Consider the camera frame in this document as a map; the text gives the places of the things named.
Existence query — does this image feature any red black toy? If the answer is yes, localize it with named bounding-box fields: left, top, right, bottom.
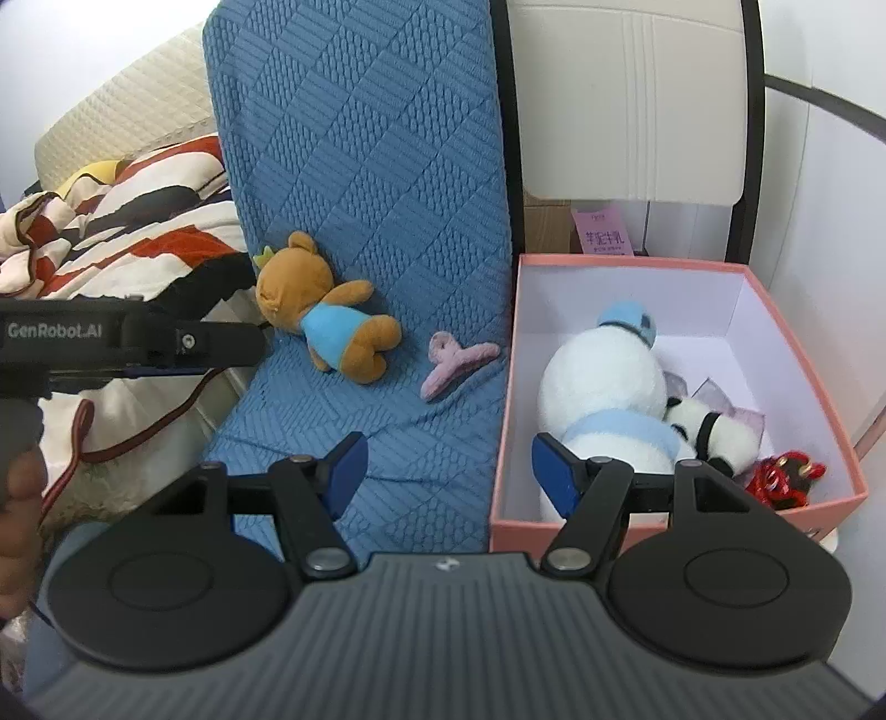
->
left=746, top=450, right=829, bottom=515

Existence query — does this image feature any brown bear plush toy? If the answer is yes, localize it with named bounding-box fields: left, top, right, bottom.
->
left=254, top=231, right=404, bottom=386

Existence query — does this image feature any person's left hand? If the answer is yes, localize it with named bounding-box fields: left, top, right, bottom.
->
left=0, top=446, right=51, bottom=619

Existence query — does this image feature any blue quilted cushion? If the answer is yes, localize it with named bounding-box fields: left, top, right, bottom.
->
left=200, top=0, right=525, bottom=556

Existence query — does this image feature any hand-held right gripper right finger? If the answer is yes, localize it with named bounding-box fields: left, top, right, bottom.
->
left=529, top=433, right=753, bottom=579

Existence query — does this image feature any pink hair claw clip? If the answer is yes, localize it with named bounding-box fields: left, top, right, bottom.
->
left=420, top=330, right=502, bottom=403

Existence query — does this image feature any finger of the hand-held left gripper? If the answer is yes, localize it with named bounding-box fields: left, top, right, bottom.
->
left=50, top=364, right=212, bottom=392
left=138, top=310, right=270, bottom=369

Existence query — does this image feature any brown cardboard box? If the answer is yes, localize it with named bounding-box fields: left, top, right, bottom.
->
left=522, top=192, right=580, bottom=254

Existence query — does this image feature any cream quilted sofa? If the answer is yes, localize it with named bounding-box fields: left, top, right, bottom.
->
left=33, top=23, right=224, bottom=193

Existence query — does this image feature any printed blanket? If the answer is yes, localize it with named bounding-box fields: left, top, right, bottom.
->
left=0, top=134, right=272, bottom=531

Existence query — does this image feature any white chair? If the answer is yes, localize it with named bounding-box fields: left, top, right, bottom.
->
left=487, top=0, right=844, bottom=549

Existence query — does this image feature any pink paper card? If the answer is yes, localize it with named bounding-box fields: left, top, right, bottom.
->
left=572, top=202, right=630, bottom=256

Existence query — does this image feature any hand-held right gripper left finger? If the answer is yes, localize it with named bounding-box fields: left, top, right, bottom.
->
left=148, top=430, right=370, bottom=581

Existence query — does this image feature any purple scrunchie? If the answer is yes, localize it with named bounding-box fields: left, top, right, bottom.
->
left=663, top=371, right=768, bottom=434

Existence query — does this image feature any black curved bar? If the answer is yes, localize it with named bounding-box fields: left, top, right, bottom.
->
left=761, top=72, right=886, bottom=145

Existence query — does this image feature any pink cardboard box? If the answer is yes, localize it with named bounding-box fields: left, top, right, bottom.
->
left=487, top=252, right=870, bottom=555

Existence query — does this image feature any blue white duck plush toy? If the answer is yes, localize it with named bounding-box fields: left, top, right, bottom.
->
left=535, top=300, right=702, bottom=524

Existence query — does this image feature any panda plush toy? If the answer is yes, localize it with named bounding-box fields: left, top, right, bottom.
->
left=663, top=393, right=763, bottom=480

